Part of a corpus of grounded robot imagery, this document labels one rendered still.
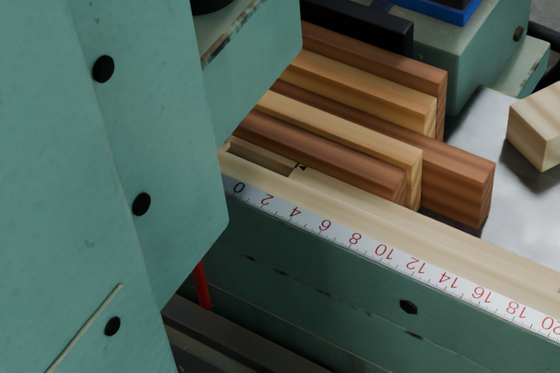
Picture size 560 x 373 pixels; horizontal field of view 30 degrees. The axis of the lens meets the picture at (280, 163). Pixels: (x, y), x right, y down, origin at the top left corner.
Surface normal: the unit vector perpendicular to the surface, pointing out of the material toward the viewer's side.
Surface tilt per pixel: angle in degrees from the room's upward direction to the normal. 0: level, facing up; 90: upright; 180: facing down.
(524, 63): 0
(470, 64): 90
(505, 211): 0
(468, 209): 90
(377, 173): 0
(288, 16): 90
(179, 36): 90
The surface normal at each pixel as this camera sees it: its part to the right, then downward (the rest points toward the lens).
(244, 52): 0.85, 0.36
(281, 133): -0.07, -0.65
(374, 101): -0.52, 0.67
